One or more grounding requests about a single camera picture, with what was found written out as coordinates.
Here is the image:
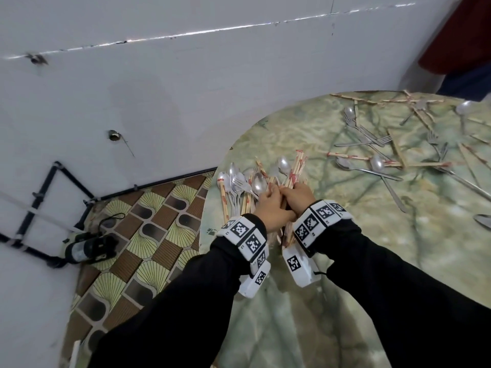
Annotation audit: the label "person's right forearm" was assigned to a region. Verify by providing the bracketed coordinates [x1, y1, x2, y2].
[306, 218, 491, 368]

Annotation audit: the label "metal spoon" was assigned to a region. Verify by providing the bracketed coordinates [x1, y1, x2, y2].
[455, 100, 477, 134]
[344, 106, 384, 147]
[335, 157, 404, 182]
[369, 154, 409, 213]

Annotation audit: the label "person's left hand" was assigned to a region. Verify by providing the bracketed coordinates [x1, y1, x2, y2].
[252, 183, 297, 233]

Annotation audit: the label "scattered wooden chopsticks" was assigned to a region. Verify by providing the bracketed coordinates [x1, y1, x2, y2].
[329, 90, 491, 174]

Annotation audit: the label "bundle of wooden chopsticks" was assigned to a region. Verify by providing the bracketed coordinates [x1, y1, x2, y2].
[219, 149, 310, 248]

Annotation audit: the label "person's right hand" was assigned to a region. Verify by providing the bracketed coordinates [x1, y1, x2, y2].
[279, 182, 317, 218]

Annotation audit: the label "black skirting cable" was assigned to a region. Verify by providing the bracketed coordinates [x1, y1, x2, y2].
[94, 167, 218, 202]

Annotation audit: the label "white marker wrist tracker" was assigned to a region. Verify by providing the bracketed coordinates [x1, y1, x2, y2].
[282, 199, 353, 289]
[216, 214, 272, 299]

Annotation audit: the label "black water pump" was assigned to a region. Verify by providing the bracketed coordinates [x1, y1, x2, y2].
[62, 225, 118, 266]

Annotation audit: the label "person's left forearm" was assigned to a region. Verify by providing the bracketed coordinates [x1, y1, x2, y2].
[87, 225, 267, 368]

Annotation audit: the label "metal fork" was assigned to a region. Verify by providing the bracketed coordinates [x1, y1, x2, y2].
[400, 98, 429, 126]
[232, 178, 260, 200]
[334, 135, 393, 148]
[427, 132, 445, 159]
[435, 143, 491, 200]

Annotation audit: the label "black wall pipe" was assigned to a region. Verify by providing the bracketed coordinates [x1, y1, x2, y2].
[0, 161, 97, 269]

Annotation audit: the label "bunch of metal spoons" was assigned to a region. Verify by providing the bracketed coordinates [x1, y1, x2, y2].
[217, 156, 293, 212]

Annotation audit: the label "red cloth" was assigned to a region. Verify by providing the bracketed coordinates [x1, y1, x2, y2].
[418, 0, 491, 76]

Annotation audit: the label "dark blue cloth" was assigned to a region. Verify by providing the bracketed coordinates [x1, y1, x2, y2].
[437, 60, 491, 102]

